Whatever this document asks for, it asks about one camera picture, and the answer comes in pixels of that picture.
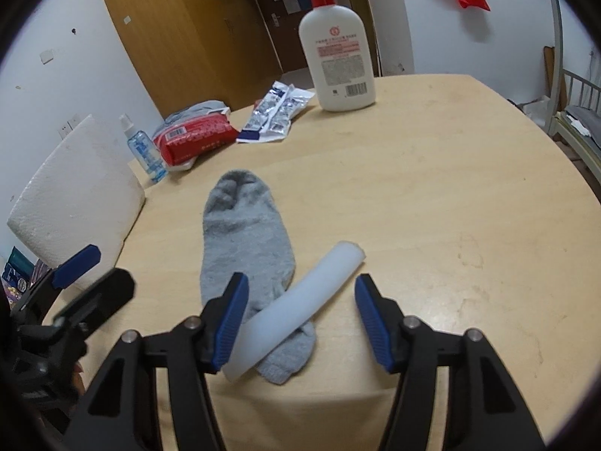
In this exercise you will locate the blue printed box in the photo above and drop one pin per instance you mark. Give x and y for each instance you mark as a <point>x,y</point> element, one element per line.
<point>16,272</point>

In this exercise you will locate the blue white plastic packet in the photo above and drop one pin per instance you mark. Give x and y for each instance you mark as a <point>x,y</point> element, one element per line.
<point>277,108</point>

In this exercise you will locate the white plastic bag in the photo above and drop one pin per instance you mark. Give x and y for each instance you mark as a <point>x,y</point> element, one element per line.
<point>535,108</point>

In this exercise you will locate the clear blue spray bottle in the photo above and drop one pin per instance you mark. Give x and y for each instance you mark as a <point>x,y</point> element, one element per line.
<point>145,155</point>

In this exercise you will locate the red tissue pack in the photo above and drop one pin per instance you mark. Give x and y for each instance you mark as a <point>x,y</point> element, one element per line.
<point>197,138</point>

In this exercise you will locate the blue paper notice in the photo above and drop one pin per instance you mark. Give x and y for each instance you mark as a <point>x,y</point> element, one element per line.
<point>296,5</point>

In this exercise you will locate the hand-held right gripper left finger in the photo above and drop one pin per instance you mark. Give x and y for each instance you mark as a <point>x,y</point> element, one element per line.
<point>230,324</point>

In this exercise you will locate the white wall socket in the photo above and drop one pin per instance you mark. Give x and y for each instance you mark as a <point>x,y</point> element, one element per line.
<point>74,122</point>
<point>64,130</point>

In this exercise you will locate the grey bed mattress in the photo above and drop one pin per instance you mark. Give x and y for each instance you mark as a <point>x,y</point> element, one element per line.
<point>587,117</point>

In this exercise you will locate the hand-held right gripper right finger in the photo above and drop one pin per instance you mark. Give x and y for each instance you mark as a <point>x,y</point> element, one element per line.
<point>373,324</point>

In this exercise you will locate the wooden board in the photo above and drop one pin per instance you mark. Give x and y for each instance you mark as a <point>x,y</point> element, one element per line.
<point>549,68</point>

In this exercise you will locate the grey sock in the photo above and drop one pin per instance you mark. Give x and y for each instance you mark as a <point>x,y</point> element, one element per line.
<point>249,235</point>

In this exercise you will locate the white foam tube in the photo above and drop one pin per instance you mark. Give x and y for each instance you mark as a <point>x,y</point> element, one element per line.
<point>310,291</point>

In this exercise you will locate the dark brown door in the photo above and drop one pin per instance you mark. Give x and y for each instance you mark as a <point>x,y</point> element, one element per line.
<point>281,37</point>

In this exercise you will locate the white lotion bottle red pump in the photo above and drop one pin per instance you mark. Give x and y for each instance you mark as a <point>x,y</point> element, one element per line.
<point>338,56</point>

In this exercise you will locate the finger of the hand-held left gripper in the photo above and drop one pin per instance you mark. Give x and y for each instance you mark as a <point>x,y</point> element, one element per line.
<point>103,293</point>
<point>75,265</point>

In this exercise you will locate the white metal bed frame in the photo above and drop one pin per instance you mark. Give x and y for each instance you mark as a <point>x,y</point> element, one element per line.
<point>558,33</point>

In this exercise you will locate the white wall switch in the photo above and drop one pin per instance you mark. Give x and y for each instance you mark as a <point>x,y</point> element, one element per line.
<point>47,56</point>

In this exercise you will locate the white foam box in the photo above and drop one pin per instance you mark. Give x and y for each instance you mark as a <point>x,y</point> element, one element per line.
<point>75,188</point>

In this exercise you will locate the wooden wardrobe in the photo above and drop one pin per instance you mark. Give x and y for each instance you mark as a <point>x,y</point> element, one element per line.
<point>188,33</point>

